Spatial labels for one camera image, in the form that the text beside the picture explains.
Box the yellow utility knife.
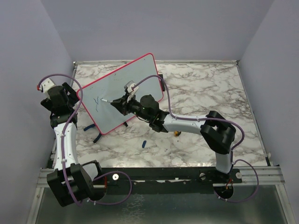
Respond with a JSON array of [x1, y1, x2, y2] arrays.
[[174, 131, 181, 137]]

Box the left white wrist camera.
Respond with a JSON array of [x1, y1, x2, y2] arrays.
[[37, 78, 56, 95]]

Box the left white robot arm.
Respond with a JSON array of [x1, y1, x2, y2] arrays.
[[39, 78, 105, 207]]

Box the blue handled pliers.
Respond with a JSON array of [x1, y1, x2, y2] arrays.
[[83, 124, 102, 143]]

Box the purple cable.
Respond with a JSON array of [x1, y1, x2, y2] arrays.
[[37, 73, 133, 208], [132, 74, 260, 203]]

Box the black network switch box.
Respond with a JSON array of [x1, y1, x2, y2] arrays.
[[158, 74, 165, 92]]

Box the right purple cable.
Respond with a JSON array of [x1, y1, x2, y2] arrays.
[[132, 74, 260, 203]]

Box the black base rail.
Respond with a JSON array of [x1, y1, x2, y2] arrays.
[[48, 167, 246, 196]]

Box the pink framed whiteboard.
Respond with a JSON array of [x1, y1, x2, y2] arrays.
[[77, 53, 158, 135]]

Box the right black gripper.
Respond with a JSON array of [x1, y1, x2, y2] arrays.
[[112, 93, 152, 122]]

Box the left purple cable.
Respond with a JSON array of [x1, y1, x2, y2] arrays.
[[37, 73, 133, 208]]

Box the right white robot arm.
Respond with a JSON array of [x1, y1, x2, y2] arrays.
[[110, 94, 236, 182]]

